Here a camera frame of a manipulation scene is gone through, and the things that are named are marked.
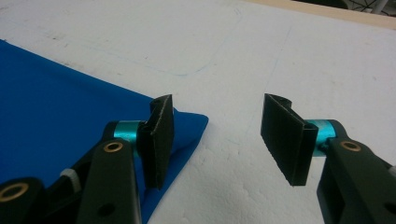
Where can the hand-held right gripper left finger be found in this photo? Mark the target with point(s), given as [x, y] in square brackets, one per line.
[158, 146]

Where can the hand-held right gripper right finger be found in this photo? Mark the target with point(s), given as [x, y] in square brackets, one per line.
[286, 143]

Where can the blue t-shirt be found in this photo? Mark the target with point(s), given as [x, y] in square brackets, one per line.
[56, 118]

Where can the dark round chair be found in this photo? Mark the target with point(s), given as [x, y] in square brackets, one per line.
[323, 3]

